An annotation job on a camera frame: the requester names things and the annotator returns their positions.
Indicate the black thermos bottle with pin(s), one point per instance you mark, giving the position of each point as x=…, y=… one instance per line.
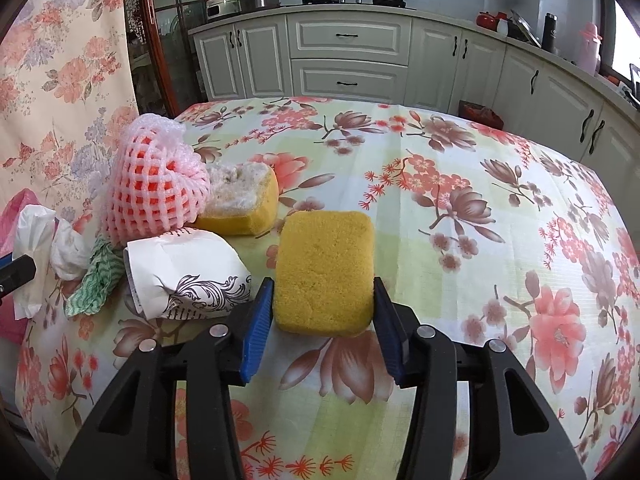
x=549, y=32

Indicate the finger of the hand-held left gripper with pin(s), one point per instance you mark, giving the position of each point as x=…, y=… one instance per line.
x=17, y=275

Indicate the black gas stove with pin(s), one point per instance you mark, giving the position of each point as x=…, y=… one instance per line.
x=330, y=0

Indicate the white lower kitchen cabinets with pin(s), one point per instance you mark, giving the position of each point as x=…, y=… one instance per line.
x=350, y=55

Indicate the white rice cooker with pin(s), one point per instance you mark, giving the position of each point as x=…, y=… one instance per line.
x=222, y=8

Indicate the orange-filled pink foam net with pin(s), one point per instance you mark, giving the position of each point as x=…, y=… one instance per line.
x=150, y=185

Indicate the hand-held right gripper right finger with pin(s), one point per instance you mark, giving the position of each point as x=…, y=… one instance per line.
x=387, y=335

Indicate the red kettle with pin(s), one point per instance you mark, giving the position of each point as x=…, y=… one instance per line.
x=487, y=21

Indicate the white tissue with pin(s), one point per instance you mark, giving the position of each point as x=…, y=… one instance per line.
x=70, y=252
x=32, y=230

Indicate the steel tray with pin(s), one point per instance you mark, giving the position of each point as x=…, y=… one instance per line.
x=525, y=27

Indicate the torn yellow sponge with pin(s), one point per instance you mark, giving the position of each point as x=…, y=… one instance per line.
x=250, y=200

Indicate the dish rack with black wok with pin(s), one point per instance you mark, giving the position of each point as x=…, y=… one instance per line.
x=634, y=85

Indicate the pink bagged trash bin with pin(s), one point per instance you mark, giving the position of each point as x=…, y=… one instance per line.
x=10, y=220

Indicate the floral tablecloth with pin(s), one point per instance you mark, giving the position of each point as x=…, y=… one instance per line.
x=450, y=210

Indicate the wooden glass door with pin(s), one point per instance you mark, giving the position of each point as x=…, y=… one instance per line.
x=150, y=35

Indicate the green white striped rag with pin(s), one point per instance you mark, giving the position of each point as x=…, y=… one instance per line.
x=97, y=285

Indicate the whole yellow sponge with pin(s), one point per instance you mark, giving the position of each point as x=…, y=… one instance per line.
x=325, y=270

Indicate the red bag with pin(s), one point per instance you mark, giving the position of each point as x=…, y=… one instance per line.
x=480, y=115

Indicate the white paper cup black print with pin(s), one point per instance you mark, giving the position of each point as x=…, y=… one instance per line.
x=185, y=265

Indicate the kitchen window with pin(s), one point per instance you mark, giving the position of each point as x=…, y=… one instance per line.
x=625, y=35

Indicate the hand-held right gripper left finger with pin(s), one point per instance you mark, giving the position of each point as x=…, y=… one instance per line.
x=256, y=335

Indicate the floral hanging cloth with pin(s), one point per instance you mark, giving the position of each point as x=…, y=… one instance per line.
x=65, y=60

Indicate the pink thermos jug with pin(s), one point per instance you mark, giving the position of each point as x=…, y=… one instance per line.
x=590, y=52

